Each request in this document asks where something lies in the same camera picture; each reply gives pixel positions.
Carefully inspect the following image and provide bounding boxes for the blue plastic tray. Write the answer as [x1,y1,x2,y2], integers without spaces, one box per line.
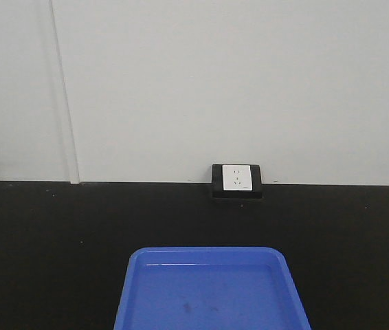
[113,247,311,329]

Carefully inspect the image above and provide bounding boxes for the white socket in black box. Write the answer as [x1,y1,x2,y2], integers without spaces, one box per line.
[211,164,263,199]

